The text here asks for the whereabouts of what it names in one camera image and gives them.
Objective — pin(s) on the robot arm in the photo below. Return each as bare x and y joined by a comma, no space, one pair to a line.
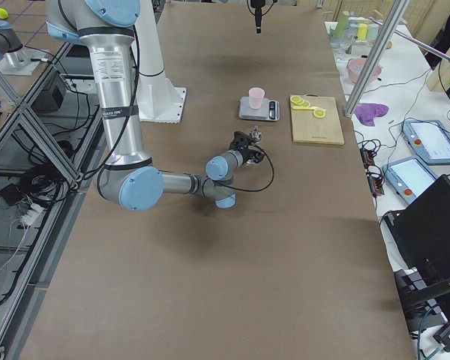
122,40

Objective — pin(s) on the lemon slice front left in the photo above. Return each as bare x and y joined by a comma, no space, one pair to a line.
319,113

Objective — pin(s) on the bamboo cutting board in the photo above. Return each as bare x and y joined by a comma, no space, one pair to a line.
308,129

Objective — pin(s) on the green cup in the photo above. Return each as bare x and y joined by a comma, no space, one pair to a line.
342,23

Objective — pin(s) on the reacher grabber tool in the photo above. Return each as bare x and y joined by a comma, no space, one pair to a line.
424,46

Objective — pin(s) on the teach pendant near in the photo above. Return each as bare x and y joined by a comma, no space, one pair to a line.
410,177

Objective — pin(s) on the lemon slice top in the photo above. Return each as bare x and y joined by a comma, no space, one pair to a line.
294,99

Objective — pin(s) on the teach pendant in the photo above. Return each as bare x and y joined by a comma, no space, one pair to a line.
410,177
429,140

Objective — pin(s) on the yellow plastic knife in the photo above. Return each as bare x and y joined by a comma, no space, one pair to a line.
313,108

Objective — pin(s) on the glass sauce bottle metal spout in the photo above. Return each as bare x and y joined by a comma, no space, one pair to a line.
256,153

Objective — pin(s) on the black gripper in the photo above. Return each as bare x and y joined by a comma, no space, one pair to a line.
258,2
248,154

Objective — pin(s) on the black monitor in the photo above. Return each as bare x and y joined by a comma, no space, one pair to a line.
422,235

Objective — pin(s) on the yellow cup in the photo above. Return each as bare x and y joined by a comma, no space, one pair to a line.
362,30

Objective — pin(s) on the aluminium frame post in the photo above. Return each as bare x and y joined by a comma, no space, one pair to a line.
391,22

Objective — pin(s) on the teach pendant far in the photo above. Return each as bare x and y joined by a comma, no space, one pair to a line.
429,140

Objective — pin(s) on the pink bowl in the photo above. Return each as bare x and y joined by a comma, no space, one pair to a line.
355,66

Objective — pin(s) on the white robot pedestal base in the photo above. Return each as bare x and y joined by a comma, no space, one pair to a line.
158,100

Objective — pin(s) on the digital kitchen scale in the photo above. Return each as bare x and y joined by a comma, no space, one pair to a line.
268,112

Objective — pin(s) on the pink plastic cup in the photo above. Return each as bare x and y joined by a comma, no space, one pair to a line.
255,97

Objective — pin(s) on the purple cloth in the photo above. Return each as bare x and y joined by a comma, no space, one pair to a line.
367,112

